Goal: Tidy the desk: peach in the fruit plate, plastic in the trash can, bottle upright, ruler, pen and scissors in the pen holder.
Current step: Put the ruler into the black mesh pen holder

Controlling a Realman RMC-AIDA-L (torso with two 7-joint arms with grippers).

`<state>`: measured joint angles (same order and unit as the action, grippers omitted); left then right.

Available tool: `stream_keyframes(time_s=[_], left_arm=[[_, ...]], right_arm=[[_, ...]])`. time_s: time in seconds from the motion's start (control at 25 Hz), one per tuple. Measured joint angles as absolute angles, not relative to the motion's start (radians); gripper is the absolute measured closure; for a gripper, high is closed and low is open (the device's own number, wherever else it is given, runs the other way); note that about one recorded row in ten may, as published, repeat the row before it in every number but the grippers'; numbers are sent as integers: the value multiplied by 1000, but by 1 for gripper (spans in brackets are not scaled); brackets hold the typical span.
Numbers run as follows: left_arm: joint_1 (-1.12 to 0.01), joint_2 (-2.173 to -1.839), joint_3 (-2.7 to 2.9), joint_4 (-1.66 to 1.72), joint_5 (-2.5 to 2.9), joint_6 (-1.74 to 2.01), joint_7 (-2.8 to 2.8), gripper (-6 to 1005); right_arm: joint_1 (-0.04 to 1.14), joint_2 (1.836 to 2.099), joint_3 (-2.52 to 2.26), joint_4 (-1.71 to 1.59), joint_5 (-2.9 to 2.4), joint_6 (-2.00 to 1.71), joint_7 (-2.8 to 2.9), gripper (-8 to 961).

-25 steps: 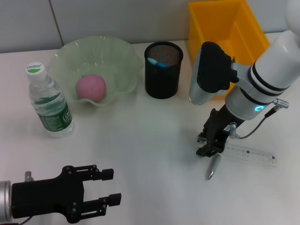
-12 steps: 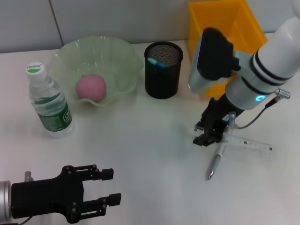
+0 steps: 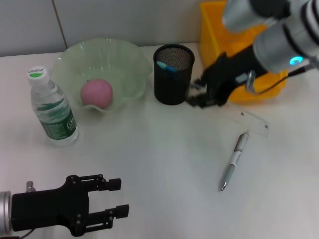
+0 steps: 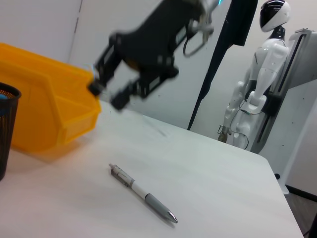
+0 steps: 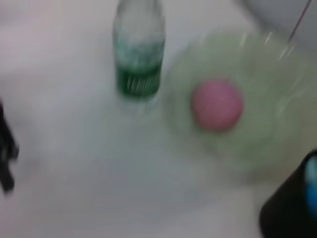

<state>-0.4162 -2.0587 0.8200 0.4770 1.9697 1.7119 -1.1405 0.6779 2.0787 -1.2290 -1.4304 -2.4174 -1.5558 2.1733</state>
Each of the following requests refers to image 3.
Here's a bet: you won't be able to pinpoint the clear plastic ruler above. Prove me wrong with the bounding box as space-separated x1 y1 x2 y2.
211 106 270 139

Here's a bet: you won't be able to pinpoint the pink peach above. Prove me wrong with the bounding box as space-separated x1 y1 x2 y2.
80 79 113 109

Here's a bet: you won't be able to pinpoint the yellow plastic bin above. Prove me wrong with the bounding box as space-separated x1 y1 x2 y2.
200 1 289 105

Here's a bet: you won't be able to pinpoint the green translucent wavy fruit plate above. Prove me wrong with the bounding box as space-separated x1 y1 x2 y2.
51 37 153 114

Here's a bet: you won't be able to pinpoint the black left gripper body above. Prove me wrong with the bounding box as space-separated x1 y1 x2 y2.
11 175 90 237

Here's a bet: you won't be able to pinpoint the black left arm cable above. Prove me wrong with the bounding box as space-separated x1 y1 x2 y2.
14 229 34 239

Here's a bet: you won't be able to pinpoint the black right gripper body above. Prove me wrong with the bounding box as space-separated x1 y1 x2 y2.
203 46 269 108

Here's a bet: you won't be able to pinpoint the black mesh pen holder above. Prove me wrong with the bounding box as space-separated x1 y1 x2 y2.
153 44 196 106

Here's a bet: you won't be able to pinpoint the right arm cable silver connector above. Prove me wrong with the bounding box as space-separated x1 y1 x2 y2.
235 57 319 95

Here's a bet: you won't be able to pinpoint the clear water bottle green label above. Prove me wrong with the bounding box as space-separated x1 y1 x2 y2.
27 65 80 146

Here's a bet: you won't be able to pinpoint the silver grey pen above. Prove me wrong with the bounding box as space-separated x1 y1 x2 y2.
218 131 251 192

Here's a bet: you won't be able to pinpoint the blue scissors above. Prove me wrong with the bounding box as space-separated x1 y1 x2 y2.
156 61 178 73

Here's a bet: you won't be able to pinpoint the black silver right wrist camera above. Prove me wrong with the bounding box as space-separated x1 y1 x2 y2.
221 0 291 32

